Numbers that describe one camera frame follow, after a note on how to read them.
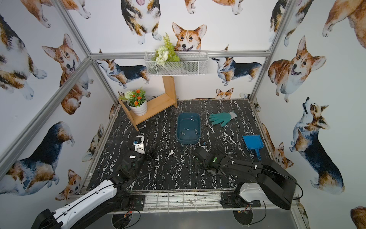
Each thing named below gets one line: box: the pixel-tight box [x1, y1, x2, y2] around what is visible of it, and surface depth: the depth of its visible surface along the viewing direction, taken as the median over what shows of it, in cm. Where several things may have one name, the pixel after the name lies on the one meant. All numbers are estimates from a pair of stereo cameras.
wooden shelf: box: [118, 76, 178, 132], surface depth 108 cm
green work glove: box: [208, 111, 238, 127], surface depth 112 cm
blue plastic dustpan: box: [242, 135, 265, 161], surface depth 97 cm
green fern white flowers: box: [151, 32, 181, 67], surface depth 82 cm
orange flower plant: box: [118, 88, 147, 108], surface depth 96 cm
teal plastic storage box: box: [176, 112, 202, 145], surface depth 106 cm
